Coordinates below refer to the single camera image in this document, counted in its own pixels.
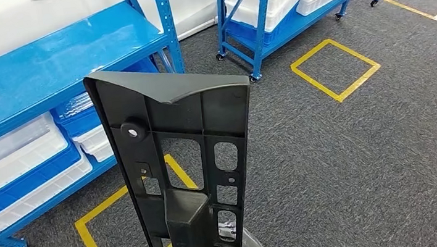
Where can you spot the black plastic panel part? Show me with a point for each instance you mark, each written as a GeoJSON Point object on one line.
{"type": "Point", "coordinates": [173, 90]}

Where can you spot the white car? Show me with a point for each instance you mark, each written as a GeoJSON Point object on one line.
{"type": "Point", "coordinates": [25, 21]}

